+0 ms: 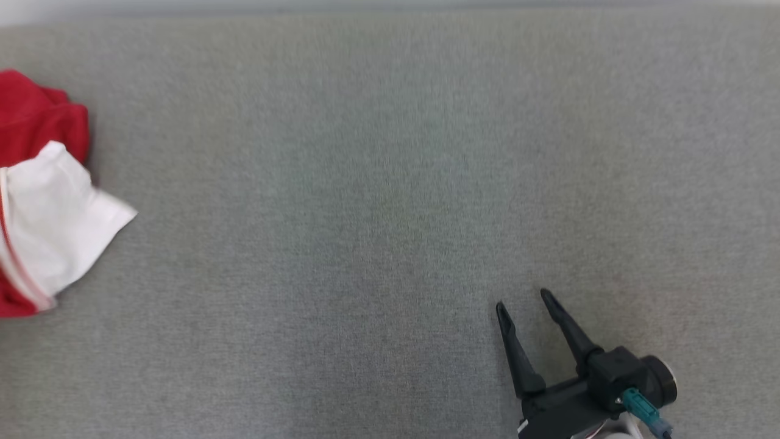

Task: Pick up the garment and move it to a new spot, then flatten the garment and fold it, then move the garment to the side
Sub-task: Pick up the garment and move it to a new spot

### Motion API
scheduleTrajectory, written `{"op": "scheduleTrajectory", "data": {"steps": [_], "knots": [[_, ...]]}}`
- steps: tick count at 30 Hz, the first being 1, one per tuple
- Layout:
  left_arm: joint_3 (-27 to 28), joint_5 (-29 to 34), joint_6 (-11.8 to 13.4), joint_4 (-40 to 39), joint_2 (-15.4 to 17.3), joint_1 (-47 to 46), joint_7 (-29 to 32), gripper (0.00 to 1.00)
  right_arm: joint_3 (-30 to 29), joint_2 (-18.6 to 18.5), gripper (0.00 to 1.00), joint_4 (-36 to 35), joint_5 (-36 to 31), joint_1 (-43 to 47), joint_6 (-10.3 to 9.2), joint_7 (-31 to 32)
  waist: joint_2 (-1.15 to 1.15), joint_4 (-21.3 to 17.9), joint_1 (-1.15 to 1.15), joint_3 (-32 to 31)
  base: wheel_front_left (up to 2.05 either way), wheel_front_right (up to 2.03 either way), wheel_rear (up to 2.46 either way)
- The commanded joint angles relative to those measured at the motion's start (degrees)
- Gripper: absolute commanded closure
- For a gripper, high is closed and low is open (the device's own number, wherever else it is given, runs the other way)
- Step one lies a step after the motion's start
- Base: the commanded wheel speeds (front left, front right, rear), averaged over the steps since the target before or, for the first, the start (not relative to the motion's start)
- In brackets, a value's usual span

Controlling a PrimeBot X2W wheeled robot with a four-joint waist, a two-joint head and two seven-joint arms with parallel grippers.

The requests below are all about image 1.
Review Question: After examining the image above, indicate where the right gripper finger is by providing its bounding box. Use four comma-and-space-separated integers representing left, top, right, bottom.
495, 301, 547, 401
540, 288, 605, 377

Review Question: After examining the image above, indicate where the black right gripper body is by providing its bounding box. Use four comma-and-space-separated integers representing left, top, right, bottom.
517, 377, 620, 439

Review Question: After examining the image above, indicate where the red white basketball jersey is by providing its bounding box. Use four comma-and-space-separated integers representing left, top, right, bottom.
0, 141, 138, 319

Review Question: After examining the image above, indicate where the teal cable connector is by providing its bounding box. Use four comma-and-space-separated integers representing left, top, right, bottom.
620, 388, 662, 429

